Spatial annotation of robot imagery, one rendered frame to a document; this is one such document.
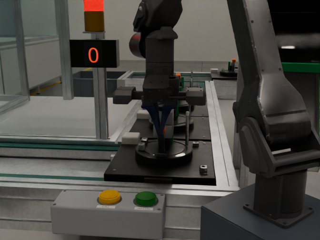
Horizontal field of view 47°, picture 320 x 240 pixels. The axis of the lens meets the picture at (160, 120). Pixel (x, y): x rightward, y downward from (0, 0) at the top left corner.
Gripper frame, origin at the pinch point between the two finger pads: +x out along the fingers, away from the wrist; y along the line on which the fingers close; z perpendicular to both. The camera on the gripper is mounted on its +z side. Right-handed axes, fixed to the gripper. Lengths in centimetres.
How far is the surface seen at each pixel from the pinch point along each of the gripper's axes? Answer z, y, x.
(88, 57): -18.7, -20.3, -11.3
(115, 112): -92, -30, 21
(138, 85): -127, -24, 14
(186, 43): -1060, -25, 38
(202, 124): -38.1, 9.7, 11.1
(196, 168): -2.9, 7.9, 11.7
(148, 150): -7.7, -3.5, 9.6
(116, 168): -0.9, -9.9, 11.7
